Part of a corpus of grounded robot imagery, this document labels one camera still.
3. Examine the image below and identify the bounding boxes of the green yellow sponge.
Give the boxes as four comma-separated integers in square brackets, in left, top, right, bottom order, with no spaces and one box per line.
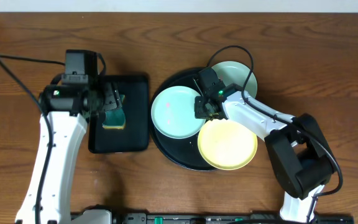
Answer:
[102,107,126,129]

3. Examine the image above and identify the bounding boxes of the yellow plate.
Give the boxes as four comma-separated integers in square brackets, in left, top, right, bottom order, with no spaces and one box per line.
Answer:
[198,119,258,170]

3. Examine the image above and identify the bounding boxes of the light blue plate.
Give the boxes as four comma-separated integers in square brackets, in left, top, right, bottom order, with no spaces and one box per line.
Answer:
[212,61,257,98]
[151,86,206,139]

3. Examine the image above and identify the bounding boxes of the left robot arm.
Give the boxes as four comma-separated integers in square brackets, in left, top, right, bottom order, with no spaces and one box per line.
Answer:
[15,83,121,223]

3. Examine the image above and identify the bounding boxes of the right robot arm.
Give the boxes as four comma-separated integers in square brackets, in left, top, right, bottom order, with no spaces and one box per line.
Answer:
[195,90,343,223]

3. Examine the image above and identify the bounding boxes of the rectangular black tray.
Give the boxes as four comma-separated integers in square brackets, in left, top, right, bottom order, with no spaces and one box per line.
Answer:
[88,73,149,154]

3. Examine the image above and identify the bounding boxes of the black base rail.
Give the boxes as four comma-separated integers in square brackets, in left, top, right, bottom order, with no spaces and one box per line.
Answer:
[70,212,356,224]

